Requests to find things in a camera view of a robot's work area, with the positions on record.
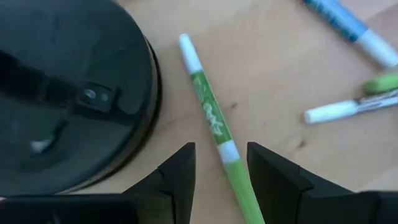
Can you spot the green cap marker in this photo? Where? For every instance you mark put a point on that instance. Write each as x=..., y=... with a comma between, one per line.
x=382, y=83

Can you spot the black gooseneck desk lamp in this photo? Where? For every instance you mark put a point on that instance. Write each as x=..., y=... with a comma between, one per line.
x=62, y=124

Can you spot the white grey print marker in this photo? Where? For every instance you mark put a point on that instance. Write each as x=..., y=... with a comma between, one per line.
x=329, y=111

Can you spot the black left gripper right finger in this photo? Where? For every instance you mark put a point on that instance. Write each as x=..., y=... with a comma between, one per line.
x=311, y=205

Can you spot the blue white dry-erase marker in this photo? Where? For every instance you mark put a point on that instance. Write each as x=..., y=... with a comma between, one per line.
x=342, y=21

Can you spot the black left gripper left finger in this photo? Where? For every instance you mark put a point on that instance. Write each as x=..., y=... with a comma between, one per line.
x=93, y=208

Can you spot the green white dry-erase marker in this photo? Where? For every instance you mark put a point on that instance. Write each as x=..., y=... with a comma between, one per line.
x=211, y=112

